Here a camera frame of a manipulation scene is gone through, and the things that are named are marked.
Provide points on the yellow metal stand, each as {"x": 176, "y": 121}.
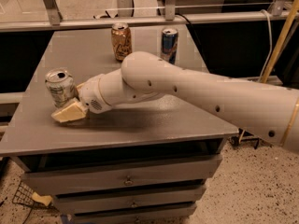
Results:
{"x": 281, "y": 39}

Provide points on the black wire basket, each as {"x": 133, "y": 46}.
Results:
{"x": 23, "y": 196}

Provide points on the orange soda can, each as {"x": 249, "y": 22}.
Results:
{"x": 121, "y": 40}

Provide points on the white green 7up can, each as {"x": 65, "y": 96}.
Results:
{"x": 61, "y": 86}

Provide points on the top drawer knob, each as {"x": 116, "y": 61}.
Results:
{"x": 128, "y": 181}

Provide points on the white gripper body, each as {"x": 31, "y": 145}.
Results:
{"x": 91, "y": 94}

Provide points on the metal guard rail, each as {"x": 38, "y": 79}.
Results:
{"x": 33, "y": 15}

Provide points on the grey drawer cabinet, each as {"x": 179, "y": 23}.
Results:
{"x": 168, "y": 147}

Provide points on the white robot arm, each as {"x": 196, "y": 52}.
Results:
{"x": 267, "y": 111}

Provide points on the blue silver redbull can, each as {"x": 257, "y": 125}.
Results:
{"x": 169, "y": 44}

